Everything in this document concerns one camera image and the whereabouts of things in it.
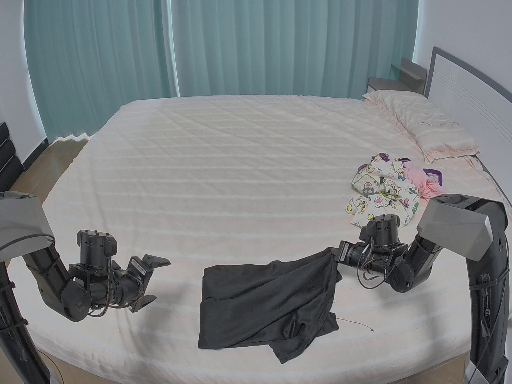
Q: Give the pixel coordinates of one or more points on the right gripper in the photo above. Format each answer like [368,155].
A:
[356,254]

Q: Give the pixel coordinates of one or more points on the pink garment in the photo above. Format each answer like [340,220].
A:
[420,178]

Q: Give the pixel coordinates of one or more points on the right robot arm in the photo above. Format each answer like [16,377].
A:
[456,226]

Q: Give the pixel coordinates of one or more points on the purple garment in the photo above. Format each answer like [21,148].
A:
[436,174]

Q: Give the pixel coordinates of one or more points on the blue-green curtain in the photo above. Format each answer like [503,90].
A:
[296,34]
[100,54]

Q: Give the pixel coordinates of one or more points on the black T-shirt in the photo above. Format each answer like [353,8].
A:
[260,302]

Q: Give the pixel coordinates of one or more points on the grey bedside table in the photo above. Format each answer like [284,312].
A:
[396,80]

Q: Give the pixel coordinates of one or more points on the bed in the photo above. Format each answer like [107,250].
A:
[240,166]

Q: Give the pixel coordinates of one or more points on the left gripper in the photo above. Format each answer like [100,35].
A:
[128,284]

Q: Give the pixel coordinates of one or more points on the pale pink pillow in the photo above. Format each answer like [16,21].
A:
[424,122]

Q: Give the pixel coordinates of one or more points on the white printed pyjama top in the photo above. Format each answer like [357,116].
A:
[380,194]

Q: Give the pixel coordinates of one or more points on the black chest of drawers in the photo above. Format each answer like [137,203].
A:
[10,162]

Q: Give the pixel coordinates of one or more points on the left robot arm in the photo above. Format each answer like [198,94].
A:
[44,270]

